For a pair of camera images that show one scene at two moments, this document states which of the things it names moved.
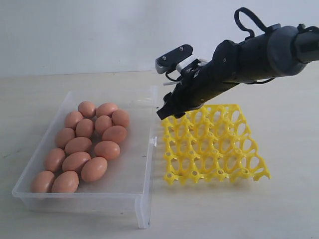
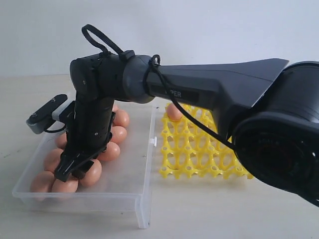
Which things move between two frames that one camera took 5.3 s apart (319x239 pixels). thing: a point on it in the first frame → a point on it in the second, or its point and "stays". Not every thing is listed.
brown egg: x=93 y=169 → x=112 y=152
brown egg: x=66 y=181 stays
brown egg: x=42 y=182 stays
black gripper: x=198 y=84 → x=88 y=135
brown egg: x=116 y=134 stays
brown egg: x=120 y=117 stays
